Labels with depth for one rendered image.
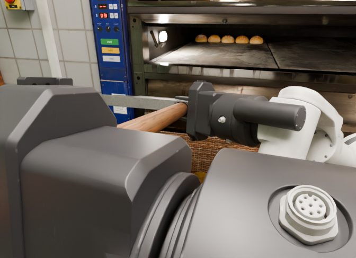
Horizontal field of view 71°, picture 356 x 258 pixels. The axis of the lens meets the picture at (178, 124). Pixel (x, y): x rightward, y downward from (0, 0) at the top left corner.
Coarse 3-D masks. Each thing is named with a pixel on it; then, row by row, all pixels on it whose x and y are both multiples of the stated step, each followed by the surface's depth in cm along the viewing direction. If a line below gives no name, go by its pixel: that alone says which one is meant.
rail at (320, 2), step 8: (256, 0) 84; (264, 0) 83; (272, 0) 83; (280, 0) 82; (288, 0) 81; (296, 0) 81; (304, 0) 80; (312, 0) 80; (320, 0) 79; (328, 0) 79; (336, 0) 78; (344, 0) 78; (352, 0) 77
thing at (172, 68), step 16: (144, 64) 118; (160, 64) 117; (176, 64) 117; (192, 64) 117; (272, 80) 106; (288, 80) 104; (304, 80) 103; (320, 80) 101; (336, 80) 100; (352, 80) 98
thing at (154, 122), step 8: (176, 104) 48; (184, 104) 52; (152, 112) 36; (160, 112) 37; (168, 112) 39; (176, 112) 43; (184, 112) 50; (136, 120) 29; (144, 120) 30; (152, 120) 32; (160, 120) 34; (168, 120) 38; (176, 120) 46; (128, 128) 25; (136, 128) 27; (144, 128) 28; (152, 128) 31; (160, 128) 34
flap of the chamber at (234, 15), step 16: (144, 16) 100; (160, 16) 98; (176, 16) 96; (192, 16) 94; (208, 16) 93; (224, 16) 91; (240, 16) 90; (256, 16) 88; (272, 16) 87; (288, 16) 85; (304, 16) 84; (320, 16) 83; (336, 16) 82; (352, 16) 80
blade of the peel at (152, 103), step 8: (104, 96) 67; (112, 96) 66; (120, 96) 66; (128, 96) 65; (136, 96) 96; (144, 96) 98; (152, 96) 101; (112, 104) 67; (120, 104) 66; (128, 104) 65; (136, 104) 65; (144, 104) 64; (152, 104) 64; (160, 104) 63; (168, 104) 63
